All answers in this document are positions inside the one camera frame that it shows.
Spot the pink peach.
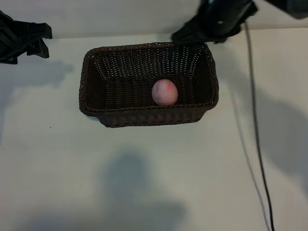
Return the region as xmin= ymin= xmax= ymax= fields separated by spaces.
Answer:
xmin=151 ymin=78 xmax=179 ymax=106

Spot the black wrist cable bundle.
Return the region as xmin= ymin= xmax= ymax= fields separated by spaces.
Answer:
xmin=0 ymin=21 xmax=21 ymax=52

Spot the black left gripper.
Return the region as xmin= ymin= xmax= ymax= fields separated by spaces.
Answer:
xmin=0 ymin=22 xmax=52 ymax=64

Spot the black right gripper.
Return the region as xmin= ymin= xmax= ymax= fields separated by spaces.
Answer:
xmin=171 ymin=0 xmax=258 ymax=45

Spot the dark brown wicker basket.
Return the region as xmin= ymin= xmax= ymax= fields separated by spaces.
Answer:
xmin=78 ymin=41 xmax=219 ymax=128

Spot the long black cable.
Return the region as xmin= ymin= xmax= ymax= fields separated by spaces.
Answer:
xmin=244 ymin=21 xmax=276 ymax=231

